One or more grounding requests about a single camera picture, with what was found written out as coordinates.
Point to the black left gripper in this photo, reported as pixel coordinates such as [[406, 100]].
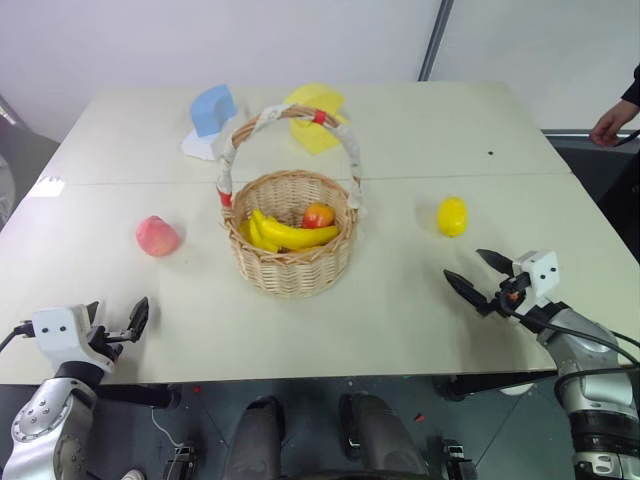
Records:
[[106, 342]]

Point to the red orange apple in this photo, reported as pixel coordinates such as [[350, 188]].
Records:
[[318, 215]]

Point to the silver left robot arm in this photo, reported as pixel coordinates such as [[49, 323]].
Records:
[[45, 425]]

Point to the yellow lemon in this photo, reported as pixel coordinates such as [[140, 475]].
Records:
[[452, 216]]

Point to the yellow foam block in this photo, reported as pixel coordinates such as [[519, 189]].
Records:
[[315, 100]]

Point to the grey wall pillar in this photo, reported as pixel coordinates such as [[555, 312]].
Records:
[[436, 40]]

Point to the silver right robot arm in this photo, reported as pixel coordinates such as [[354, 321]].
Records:
[[595, 380]]

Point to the bystander dark sleeve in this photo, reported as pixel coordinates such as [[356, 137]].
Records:
[[633, 87]]

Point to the black table base bar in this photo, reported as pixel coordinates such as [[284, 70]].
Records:
[[470, 386], [142, 396]]

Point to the dark rounded shape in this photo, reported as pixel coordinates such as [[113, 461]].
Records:
[[256, 440], [382, 440]]

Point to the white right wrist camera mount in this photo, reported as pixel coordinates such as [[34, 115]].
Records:
[[539, 272]]

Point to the yellow banana bunch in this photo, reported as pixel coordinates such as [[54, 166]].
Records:
[[280, 233]]

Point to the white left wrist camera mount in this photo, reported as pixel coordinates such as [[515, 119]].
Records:
[[57, 332]]

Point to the black object in bystander hand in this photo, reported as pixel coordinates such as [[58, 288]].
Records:
[[629, 139]]

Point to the black side table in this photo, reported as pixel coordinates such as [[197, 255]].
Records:
[[595, 170]]

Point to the blue foam block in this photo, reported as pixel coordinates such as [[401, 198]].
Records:
[[210, 109]]

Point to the bystander bare hand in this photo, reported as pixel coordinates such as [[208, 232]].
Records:
[[614, 122]]

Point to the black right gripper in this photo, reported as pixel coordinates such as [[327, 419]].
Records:
[[509, 296]]

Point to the pink peach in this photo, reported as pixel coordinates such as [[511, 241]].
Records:
[[157, 237]]

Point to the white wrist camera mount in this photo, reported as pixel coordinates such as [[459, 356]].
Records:
[[57, 332], [539, 272]]

